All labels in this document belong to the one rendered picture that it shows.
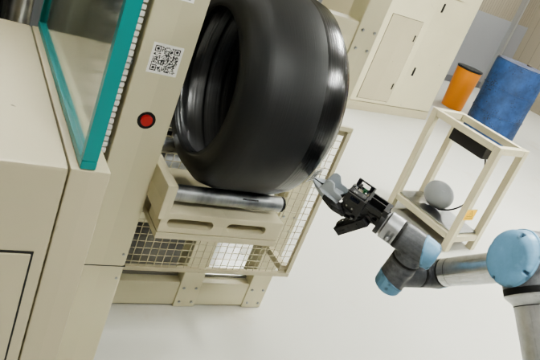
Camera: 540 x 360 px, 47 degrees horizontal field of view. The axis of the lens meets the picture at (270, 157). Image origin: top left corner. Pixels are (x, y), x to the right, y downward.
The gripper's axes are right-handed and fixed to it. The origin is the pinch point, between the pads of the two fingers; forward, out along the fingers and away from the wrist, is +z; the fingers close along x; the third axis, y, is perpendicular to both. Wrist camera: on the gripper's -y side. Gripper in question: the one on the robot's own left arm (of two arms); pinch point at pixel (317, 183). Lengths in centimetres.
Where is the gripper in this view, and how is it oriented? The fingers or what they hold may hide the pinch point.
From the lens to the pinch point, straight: 162.5
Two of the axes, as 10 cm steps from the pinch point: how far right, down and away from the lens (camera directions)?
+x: -5.2, 4.7, -7.1
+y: 3.0, -6.8, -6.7
